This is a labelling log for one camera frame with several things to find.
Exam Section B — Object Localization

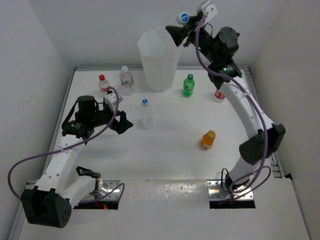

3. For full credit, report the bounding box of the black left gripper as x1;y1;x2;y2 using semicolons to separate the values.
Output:
88;102;133;134

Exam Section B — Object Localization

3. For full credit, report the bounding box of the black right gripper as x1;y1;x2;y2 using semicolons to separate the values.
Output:
167;15;219;64

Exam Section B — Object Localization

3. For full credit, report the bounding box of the blue-cap clear bottle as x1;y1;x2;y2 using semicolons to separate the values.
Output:
140;98;154;129
157;11;190;41

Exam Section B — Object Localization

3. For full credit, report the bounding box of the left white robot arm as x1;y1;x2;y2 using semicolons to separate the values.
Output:
21;91;133;228

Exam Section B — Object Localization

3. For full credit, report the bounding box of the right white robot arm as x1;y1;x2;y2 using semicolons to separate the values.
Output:
164;14;286;194

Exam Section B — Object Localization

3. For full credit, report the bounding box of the white plastic bin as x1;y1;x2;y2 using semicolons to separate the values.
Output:
137;30;181;92

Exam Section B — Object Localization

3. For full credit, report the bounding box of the small red-cap red-label bottle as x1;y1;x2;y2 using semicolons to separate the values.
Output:
98;74;110;93

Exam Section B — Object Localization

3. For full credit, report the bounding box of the white-cap clear labelled bottle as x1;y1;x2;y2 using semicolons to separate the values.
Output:
119;65;135;96

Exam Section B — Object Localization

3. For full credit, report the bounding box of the green soda bottle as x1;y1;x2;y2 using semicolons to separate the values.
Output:
182;74;195;98

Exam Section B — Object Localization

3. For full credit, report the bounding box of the tall red-cap red-label bottle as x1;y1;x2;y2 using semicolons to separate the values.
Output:
214;90;225;103

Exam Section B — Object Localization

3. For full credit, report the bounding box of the orange juice bottle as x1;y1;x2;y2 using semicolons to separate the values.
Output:
200;130;216;150

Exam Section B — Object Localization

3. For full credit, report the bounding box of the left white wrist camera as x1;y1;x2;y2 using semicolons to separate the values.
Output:
103;92;117;112

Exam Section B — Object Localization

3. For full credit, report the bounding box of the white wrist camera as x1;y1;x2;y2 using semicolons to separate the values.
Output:
103;92;117;112
196;0;218;18

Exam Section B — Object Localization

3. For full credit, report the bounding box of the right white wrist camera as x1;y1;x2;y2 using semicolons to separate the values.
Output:
196;0;218;18

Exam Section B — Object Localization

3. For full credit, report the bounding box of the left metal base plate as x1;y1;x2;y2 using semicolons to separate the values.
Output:
86;180;122;201

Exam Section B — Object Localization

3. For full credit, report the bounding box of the metal base plate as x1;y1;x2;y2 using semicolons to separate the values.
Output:
207;179;254;202
86;180;122;201

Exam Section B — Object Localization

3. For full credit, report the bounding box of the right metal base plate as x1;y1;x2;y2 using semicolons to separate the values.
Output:
207;179;254;202

